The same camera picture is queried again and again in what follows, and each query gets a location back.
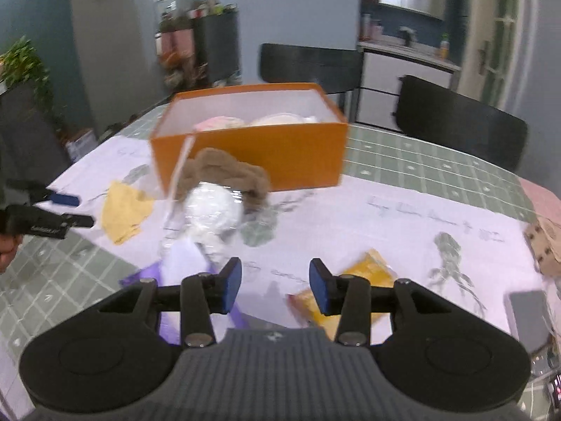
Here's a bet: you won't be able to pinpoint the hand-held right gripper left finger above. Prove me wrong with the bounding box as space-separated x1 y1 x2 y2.
100 257 244 346

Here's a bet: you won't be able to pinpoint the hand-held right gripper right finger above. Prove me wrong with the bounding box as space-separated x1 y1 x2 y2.
309 258 453 345

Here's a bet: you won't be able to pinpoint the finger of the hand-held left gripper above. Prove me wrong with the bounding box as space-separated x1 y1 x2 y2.
59 215 96 229
6 179 82 207

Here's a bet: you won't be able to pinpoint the orange cardboard box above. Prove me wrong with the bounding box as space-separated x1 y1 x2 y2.
150 82 350 194

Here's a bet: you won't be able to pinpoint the pink soft item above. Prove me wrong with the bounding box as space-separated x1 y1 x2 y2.
192 116 246 132

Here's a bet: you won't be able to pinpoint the white soft item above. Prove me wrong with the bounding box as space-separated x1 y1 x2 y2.
249 113 308 127

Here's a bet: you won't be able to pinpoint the person's left hand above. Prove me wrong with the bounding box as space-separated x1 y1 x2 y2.
0 234 24 275

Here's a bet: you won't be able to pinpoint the yellow cloth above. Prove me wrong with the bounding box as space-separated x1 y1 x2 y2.
101 180 155 246

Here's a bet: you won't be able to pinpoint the yellow packet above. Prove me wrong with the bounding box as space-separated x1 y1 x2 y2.
286 248 396 330

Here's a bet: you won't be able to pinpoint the purple packet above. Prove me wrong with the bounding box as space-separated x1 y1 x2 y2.
120 240 247 348

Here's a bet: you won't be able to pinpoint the dark low cabinet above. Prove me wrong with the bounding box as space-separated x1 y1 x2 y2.
0 82 72 185

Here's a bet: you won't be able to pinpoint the clear bag with white item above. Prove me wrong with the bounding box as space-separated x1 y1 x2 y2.
161 181 244 256

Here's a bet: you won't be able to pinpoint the brown fluffy headband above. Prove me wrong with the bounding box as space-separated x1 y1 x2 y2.
175 148 271 209

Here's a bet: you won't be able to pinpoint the green leafy plant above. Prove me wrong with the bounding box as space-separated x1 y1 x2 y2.
0 37 56 112

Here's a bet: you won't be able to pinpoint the green checked tablecloth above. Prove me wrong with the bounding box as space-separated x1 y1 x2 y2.
0 96 561 421

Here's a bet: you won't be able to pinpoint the grey flat case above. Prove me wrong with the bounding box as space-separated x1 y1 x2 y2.
503 290 554 354

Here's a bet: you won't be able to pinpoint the black wooden chair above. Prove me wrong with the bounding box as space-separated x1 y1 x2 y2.
393 74 529 173
258 43 365 111

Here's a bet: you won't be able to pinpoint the dark tall shelf cabinet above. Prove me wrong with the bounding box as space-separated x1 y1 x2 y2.
193 11 242 85

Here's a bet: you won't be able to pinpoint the white drawer dresser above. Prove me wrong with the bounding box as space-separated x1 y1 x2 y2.
357 40 462 133

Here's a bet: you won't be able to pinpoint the brown cardboard piece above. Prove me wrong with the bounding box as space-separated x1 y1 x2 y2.
523 216 561 278

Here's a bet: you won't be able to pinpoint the pink cloth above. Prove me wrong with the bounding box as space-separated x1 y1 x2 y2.
519 177 561 229

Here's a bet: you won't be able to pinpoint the pink containers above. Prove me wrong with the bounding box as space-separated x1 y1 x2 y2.
361 13 383 41

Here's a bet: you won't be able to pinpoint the white glazed door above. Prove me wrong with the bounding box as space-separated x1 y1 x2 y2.
456 0 529 107

